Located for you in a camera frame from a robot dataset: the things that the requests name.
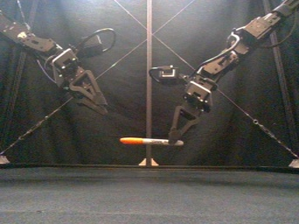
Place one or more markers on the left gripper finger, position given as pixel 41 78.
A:
pixel 99 108
pixel 94 94

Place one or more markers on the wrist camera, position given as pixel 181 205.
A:
pixel 91 46
pixel 169 74

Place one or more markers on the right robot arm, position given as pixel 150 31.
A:
pixel 249 32

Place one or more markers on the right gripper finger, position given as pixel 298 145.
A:
pixel 174 135

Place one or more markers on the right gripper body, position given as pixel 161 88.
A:
pixel 201 93

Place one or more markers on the grey marker pen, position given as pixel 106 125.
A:
pixel 150 141

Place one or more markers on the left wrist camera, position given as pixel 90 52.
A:
pixel 91 46

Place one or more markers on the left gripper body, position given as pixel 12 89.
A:
pixel 66 65

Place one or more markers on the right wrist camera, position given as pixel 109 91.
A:
pixel 169 74

